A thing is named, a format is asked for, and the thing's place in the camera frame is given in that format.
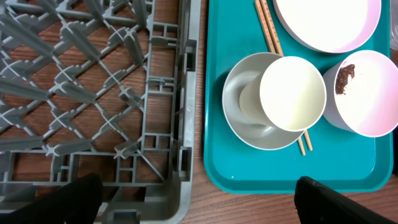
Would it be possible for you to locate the white paper cup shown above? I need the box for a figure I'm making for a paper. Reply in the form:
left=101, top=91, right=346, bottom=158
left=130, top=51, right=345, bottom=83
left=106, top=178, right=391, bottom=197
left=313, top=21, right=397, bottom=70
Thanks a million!
left=239, top=56, right=326, bottom=132

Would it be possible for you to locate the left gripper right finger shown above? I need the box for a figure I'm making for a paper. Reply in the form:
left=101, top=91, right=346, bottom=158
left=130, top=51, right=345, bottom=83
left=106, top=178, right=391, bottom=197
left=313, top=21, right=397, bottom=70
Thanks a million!
left=294, top=176, right=396, bottom=224

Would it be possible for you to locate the clear plastic bin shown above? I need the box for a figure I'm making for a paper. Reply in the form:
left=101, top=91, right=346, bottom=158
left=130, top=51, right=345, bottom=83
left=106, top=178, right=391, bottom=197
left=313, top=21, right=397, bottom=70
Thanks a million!
left=390, top=0, right=398, bottom=50

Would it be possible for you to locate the grey dishwasher rack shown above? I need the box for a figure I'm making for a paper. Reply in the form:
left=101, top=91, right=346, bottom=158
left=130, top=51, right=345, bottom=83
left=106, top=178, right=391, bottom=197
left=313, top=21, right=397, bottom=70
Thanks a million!
left=1, top=1, right=201, bottom=223

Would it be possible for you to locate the large white plate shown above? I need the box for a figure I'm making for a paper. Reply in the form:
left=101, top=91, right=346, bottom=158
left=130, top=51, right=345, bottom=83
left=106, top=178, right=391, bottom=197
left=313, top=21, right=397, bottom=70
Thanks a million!
left=273, top=0, right=382, bottom=54

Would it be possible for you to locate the wooden chopstick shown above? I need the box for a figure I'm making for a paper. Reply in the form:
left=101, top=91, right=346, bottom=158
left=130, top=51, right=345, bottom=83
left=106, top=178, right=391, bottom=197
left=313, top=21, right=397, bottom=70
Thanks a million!
left=259, top=0, right=313, bottom=151
left=254, top=0, right=307, bottom=156

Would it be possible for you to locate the small white bowl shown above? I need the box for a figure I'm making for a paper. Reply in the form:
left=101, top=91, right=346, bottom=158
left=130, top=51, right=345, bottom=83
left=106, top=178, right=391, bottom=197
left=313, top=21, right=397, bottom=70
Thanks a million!
left=323, top=50, right=397, bottom=138

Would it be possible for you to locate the grey bowl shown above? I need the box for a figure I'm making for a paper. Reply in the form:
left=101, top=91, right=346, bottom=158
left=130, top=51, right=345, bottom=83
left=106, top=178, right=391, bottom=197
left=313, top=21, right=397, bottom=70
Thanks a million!
left=221, top=52, right=303, bottom=151

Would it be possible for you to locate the wooden chopstick right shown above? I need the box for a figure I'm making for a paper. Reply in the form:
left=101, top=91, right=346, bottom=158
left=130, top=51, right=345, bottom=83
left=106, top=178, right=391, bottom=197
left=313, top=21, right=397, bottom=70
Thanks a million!
left=259, top=0, right=313, bottom=151

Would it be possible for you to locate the wooden chopstick left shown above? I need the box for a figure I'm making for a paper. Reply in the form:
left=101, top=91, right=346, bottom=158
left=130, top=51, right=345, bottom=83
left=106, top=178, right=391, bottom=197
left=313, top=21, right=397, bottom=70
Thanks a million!
left=254, top=0, right=307, bottom=156

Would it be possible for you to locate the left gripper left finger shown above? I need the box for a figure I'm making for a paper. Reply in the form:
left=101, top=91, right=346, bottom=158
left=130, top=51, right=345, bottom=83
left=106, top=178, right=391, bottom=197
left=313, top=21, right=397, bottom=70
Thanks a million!
left=1, top=173, right=103, bottom=224

